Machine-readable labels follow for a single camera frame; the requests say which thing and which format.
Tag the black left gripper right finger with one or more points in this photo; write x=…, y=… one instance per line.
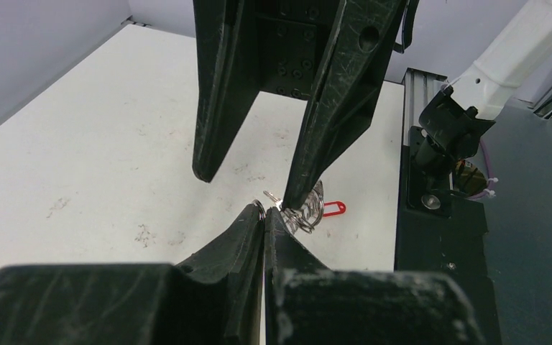
x=308, y=303

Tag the aluminium frame rail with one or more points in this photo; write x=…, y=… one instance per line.
x=420, y=88

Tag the metal ring disc with keyrings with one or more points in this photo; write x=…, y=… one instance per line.
x=309, y=215

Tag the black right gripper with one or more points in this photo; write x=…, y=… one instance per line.
x=334, y=53

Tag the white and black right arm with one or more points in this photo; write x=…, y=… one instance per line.
x=464, y=109

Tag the red key tag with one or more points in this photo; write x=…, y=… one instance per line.
x=334, y=208

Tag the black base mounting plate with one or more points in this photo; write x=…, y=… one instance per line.
x=448, y=240

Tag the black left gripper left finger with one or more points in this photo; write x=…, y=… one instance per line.
x=212, y=297

